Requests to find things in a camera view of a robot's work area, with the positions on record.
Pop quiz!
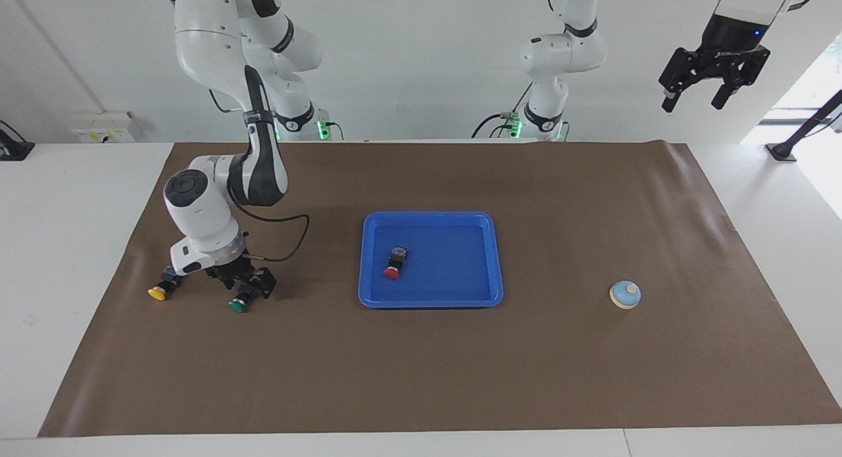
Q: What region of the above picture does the green push button switch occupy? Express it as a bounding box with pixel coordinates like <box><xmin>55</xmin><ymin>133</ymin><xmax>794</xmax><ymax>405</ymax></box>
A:
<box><xmin>227</xmin><ymin>287</ymin><xmax>259</xmax><ymax>314</ymax></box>

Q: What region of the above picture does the yellow push button switch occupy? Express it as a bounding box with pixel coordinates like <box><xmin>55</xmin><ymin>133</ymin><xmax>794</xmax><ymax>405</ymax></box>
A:
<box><xmin>147</xmin><ymin>266</ymin><xmax>186</xmax><ymax>302</ymax></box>

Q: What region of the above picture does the red push button switch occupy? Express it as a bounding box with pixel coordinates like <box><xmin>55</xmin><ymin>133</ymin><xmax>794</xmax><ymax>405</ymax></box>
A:
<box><xmin>383</xmin><ymin>246</ymin><xmax>409</xmax><ymax>281</ymax></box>

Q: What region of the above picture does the blue plastic tray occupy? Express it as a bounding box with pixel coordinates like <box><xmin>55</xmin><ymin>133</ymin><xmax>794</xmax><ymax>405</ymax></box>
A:
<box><xmin>358</xmin><ymin>211</ymin><xmax>505</xmax><ymax>310</ymax></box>

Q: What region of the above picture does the black angled stand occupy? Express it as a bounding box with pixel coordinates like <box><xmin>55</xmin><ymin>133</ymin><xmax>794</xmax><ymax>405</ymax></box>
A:
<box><xmin>765</xmin><ymin>89</ymin><xmax>842</xmax><ymax>163</ymax></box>

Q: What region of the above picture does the brown paper table mat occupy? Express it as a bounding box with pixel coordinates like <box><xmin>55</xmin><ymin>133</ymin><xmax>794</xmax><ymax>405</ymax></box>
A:
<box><xmin>37</xmin><ymin>140</ymin><xmax>842</xmax><ymax>438</ymax></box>

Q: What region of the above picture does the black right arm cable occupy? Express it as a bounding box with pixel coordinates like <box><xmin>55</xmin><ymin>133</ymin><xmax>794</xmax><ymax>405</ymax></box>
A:
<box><xmin>209</xmin><ymin>89</ymin><xmax>311</xmax><ymax>264</ymax></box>

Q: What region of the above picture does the black right base cable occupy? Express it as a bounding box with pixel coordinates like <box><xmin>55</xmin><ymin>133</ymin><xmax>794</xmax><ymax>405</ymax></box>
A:
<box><xmin>248</xmin><ymin>110</ymin><xmax>278</xmax><ymax>143</ymax></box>

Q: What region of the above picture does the black base cable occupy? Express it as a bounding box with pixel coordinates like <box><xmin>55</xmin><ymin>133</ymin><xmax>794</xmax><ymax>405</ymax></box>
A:
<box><xmin>248</xmin><ymin>110</ymin><xmax>278</xmax><ymax>143</ymax></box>
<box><xmin>470</xmin><ymin>82</ymin><xmax>535</xmax><ymax>140</ymax></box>

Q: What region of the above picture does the black left base cable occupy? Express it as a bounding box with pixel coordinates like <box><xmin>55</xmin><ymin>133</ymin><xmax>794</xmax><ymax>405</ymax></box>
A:
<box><xmin>470</xmin><ymin>82</ymin><xmax>535</xmax><ymax>140</ymax></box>

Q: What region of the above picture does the white wall socket box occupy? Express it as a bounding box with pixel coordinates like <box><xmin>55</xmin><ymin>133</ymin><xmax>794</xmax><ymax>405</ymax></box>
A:
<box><xmin>70</xmin><ymin>110</ymin><xmax>136</xmax><ymax>144</ymax></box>

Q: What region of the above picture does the black table clamp bracket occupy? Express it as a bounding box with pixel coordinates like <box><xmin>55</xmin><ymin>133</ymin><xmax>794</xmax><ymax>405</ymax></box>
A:
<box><xmin>0</xmin><ymin>120</ymin><xmax>36</xmax><ymax>162</ymax></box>

